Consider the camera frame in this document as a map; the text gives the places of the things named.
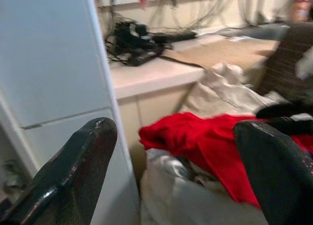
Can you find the cream white garment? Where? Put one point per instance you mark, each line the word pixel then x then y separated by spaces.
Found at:
pixel 220 93

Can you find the brown cardboard sheet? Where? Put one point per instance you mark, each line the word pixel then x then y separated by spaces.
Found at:
pixel 220 52

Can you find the grey white garment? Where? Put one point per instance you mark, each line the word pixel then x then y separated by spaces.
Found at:
pixel 185 193

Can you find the pink white bottle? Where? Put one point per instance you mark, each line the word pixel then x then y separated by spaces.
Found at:
pixel 302 5

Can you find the red garment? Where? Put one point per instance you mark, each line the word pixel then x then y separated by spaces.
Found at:
pixel 195 141

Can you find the black garment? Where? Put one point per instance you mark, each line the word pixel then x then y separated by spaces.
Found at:
pixel 283 117

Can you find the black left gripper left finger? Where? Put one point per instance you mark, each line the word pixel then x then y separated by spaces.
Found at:
pixel 71 176

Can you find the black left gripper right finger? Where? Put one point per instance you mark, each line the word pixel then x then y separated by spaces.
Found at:
pixel 276 171

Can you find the white low cabinet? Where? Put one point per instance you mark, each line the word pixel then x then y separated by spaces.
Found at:
pixel 156 88

